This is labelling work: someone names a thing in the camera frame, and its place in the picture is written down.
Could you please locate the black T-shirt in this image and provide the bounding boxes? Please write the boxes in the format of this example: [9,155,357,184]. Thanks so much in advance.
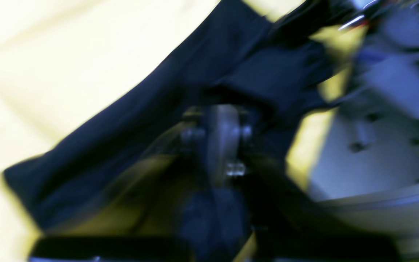
[4,0,346,255]

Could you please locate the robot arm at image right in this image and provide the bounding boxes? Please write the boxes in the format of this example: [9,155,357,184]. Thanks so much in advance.
[341,0,419,122]

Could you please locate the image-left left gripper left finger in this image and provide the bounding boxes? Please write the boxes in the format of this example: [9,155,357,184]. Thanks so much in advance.
[28,106,239,262]

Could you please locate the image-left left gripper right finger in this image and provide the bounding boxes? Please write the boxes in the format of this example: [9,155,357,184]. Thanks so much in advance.
[238,124,402,262]

